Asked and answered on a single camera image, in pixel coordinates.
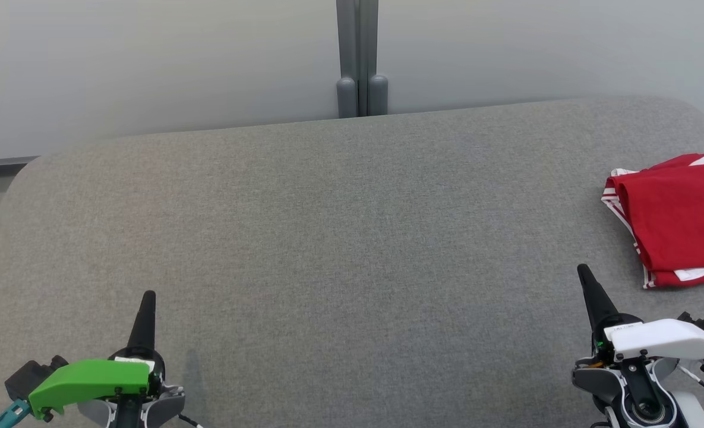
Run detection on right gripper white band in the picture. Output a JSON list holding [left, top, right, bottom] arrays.
[[577, 264, 704, 361]]

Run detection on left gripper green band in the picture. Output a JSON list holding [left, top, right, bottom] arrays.
[[28, 289, 166, 420]]

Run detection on red shorts white side stripes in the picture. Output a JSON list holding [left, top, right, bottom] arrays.
[[601, 153, 704, 290]]

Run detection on red white jersey shirt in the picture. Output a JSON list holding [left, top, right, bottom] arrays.
[[616, 156, 704, 287]]

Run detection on grey fabric sofa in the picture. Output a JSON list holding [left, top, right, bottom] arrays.
[[0, 96, 704, 428]]

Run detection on left camera cable teal plug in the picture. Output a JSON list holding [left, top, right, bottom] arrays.
[[0, 399, 31, 428]]

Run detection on grey partition post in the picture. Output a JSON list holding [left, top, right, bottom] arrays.
[[335, 0, 389, 118]]

